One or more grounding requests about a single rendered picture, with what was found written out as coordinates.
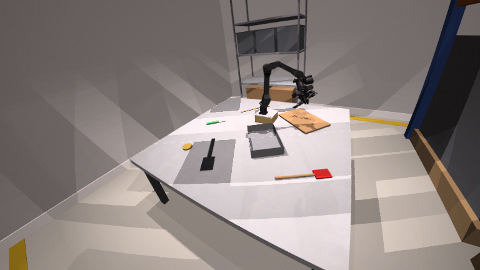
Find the red spatula with wooden handle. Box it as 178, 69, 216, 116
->
275, 168, 332, 179

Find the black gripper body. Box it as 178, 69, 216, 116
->
292, 84, 314, 98

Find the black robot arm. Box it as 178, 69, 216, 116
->
259, 61, 314, 115

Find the black spatula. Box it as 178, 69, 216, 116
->
200, 138, 215, 171

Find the yellow round disc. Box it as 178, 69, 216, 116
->
182, 143, 193, 151

